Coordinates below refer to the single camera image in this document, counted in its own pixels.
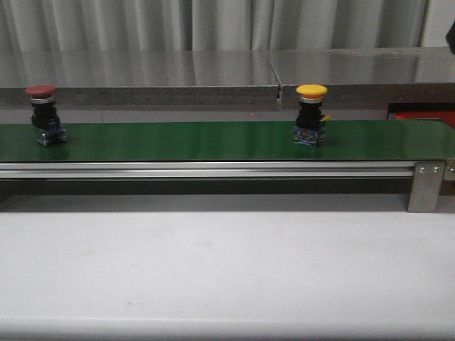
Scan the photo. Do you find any green conveyor belt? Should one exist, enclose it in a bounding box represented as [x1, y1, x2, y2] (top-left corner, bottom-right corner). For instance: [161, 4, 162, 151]
[1, 119, 454, 163]

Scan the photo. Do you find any red mushroom push button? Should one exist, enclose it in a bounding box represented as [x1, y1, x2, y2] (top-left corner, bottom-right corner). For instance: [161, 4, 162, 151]
[25, 85, 67, 147]

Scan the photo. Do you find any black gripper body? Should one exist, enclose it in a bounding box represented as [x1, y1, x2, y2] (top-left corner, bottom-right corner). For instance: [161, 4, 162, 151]
[446, 25, 455, 55]

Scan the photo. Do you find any grey stone counter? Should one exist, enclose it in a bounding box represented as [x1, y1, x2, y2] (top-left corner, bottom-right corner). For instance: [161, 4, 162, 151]
[1, 48, 454, 123]

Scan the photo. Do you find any steel conveyor support bracket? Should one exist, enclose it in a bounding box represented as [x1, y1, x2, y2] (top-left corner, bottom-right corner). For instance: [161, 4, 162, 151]
[407, 161, 445, 213]

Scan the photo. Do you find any grey pleated curtain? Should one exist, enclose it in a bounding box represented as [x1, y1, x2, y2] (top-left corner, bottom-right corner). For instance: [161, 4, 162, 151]
[1, 1, 427, 52]

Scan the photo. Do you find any red plastic bin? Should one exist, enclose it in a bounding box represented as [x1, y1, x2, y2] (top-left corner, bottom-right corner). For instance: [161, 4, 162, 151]
[393, 111, 454, 128]

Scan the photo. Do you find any yellow mushroom push button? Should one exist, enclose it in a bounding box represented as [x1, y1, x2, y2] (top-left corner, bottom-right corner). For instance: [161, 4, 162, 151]
[292, 84, 330, 146]

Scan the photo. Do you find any aluminium conveyor frame rail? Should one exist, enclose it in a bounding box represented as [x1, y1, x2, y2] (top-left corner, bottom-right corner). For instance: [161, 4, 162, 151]
[1, 161, 416, 180]

